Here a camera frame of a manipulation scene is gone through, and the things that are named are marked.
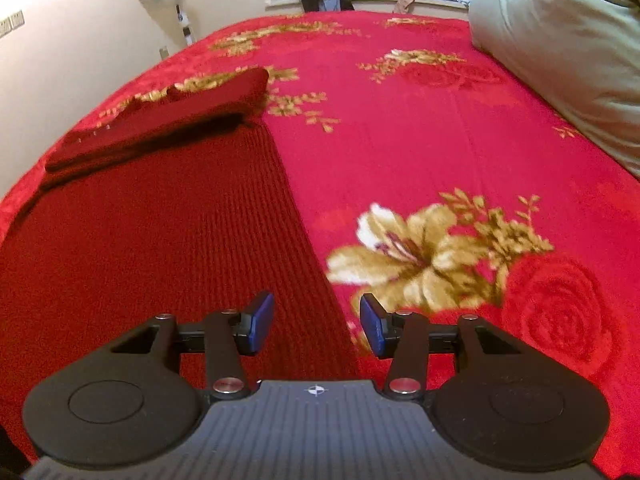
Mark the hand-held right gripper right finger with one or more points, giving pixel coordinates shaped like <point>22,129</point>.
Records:
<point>371,325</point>

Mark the paired wall switch plate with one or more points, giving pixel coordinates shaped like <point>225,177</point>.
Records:
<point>5,26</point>
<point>17,19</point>

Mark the dark red knitted sweater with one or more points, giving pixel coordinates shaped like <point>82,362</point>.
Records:
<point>150,240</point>

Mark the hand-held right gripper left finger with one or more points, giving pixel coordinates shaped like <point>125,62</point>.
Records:
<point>260,325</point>

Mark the pale green pillow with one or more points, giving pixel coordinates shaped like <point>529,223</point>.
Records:
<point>565,35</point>

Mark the red floral blanket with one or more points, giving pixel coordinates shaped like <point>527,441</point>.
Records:
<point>425,135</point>

